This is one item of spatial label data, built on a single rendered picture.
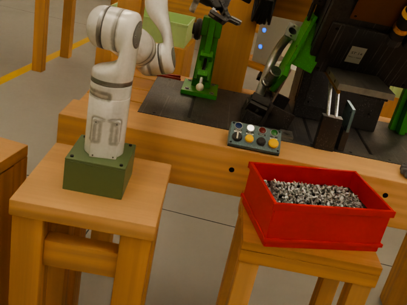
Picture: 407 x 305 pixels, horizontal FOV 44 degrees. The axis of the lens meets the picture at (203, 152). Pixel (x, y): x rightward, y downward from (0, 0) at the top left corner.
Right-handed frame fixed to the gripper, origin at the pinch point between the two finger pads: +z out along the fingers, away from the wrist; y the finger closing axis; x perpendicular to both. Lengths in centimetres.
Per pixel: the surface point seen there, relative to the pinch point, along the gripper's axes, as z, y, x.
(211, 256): 42, -54, 111
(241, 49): 7.2, 7.3, 30.7
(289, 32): 15.7, -1.0, -2.1
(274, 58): 16.3, -3.9, 9.7
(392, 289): 119, -39, 79
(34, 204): -26, -85, -20
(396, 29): 36.9, -5.8, -29.8
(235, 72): 8.9, 1.0, 36.9
